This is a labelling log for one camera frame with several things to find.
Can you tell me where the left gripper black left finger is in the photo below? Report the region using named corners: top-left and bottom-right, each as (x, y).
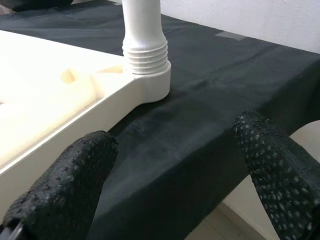
top-left (2, 129), bottom-right (119, 240)

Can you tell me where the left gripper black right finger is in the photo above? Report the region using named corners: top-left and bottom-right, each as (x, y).
top-left (232, 111), bottom-right (320, 240)

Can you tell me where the white plastic table leg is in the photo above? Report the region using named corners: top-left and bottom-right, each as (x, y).
top-left (121, 0), bottom-right (169, 75)

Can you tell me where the white plastic table top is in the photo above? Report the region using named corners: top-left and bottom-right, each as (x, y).
top-left (0, 29), bottom-right (172, 221)

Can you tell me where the grey tape patch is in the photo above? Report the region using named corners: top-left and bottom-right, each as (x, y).
top-left (214, 31), bottom-right (248, 43)

